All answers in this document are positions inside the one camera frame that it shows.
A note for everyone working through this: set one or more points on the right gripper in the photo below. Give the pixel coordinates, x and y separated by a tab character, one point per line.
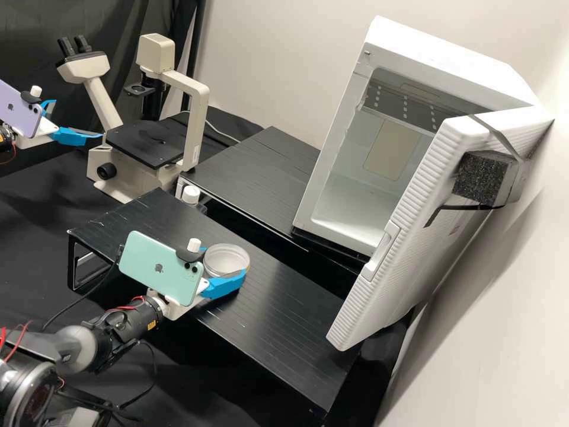
178	311

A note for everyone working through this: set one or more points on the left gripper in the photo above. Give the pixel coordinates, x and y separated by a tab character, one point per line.
42	133

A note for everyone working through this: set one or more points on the petri dish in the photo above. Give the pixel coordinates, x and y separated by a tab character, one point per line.
226	260

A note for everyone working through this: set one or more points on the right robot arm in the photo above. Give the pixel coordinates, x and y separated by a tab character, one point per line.
75	342

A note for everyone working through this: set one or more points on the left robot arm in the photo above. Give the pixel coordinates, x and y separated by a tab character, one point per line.
5	140

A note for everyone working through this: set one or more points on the black platform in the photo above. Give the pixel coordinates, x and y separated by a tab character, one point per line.
249	178
266	320

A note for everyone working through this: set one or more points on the white-capped bottle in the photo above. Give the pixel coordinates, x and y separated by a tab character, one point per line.
192	195

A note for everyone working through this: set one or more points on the cream microscope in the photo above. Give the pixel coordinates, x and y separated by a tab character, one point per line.
195	111

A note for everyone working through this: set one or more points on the incubator door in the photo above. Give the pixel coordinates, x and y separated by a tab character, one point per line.
422	244

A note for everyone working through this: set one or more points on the white incubator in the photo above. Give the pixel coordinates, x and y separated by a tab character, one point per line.
444	75

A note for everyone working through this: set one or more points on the left wrist camera phone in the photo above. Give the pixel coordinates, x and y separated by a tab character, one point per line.
18	111

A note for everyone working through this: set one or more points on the wrist camera phone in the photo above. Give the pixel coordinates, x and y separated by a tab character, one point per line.
155	262
18	111

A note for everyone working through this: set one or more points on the right wrist camera phone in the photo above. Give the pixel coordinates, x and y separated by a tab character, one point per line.
155	262

